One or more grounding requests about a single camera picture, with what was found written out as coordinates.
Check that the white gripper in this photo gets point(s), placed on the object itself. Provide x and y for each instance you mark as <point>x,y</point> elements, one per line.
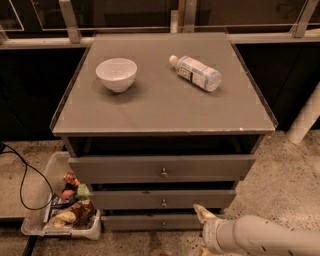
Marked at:
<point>210,234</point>

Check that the grey drawer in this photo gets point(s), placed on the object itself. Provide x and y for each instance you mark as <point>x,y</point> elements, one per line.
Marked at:
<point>151,222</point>
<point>156,169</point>
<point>161,199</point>

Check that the grey bottom drawer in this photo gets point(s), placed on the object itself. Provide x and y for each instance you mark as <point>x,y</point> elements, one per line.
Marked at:
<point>151,222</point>

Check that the grey top drawer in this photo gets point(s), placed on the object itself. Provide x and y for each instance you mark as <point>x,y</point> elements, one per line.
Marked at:
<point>156,169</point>

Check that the grey drawer cabinet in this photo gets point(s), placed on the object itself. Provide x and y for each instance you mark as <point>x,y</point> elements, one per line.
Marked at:
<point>162,114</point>

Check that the brown snack bag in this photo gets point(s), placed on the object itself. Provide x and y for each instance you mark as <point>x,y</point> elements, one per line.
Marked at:
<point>76,214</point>

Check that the green snack packet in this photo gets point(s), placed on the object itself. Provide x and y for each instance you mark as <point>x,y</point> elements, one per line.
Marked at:
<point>82,192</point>

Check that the clear plastic storage bin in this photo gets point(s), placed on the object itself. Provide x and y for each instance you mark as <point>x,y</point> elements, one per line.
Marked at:
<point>54,194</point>

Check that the red snack packet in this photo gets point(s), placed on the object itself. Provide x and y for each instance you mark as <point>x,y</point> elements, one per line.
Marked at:
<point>71,179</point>

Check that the clear plastic water bottle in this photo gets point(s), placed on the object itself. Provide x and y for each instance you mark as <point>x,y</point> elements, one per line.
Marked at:
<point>203,76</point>

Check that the white pipe leg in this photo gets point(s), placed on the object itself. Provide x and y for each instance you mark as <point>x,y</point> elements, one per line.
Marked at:
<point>306,118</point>

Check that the white ceramic bowl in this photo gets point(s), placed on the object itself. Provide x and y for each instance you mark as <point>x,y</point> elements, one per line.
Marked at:
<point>117,74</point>

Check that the metal window frame rail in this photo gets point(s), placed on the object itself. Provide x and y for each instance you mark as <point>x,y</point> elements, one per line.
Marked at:
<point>27,24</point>

